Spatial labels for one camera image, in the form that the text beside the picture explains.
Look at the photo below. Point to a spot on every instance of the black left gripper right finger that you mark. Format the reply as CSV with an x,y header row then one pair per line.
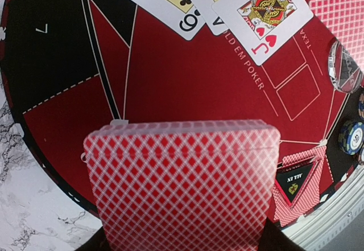
x,y
273,239

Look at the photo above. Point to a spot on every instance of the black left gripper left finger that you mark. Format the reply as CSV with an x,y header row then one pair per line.
x,y
97,242

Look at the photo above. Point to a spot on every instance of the dealt red card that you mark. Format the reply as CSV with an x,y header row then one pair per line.
x,y
285,213
322,170
344,18

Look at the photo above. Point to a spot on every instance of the black triangular all-in marker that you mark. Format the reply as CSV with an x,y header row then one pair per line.
x,y
292,179

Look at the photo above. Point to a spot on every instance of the red playing card deck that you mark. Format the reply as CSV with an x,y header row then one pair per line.
x,y
193,185

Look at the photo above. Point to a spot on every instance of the green blue chip stack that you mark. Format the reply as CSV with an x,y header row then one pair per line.
x,y
350,138

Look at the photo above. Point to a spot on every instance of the clear round dealer button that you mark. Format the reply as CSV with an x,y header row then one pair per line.
x,y
344,73

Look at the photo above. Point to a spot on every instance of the jack of hearts card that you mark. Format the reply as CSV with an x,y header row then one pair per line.
x,y
263,26

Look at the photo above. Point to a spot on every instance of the six of clubs card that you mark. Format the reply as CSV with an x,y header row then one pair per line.
x,y
182,16

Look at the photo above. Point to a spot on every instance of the red black chip stack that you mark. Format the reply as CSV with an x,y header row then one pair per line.
x,y
360,158

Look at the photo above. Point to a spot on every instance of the round red black poker mat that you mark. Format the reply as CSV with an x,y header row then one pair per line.
x,y
70,66

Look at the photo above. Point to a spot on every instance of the aluminium front rail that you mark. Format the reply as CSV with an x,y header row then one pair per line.
x,y
316,230

